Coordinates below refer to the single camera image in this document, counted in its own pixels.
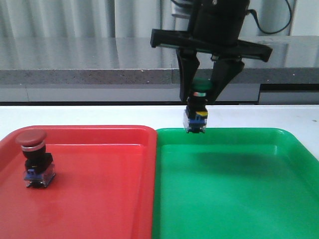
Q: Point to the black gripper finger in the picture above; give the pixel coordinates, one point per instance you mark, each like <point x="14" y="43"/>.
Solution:
<point x="188" y="64"/>
<point x="224" y="70"/>

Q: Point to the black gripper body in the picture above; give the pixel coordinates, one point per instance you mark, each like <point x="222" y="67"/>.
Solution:
<point x="214" y="28"/>

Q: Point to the green mushroom push button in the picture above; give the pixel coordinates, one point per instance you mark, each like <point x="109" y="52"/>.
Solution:
<point x="196" y="114"/>

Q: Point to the red mushroom push button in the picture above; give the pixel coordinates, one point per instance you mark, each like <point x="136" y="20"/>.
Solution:
<point x="39" y="166"/>

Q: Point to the green plastic tray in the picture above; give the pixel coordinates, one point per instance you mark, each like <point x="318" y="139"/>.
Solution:
<point x="235" y="183"/>

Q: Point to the red plastic tray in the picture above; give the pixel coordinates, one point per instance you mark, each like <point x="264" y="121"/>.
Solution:
<point x="103" y="187"/>

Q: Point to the grey stone countertop bench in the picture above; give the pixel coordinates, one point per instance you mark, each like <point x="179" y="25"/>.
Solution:
<point x="59" y="70"/>

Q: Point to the grey pleated curtain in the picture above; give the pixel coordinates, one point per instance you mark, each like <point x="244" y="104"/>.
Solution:
<point x="91" y="18"/>

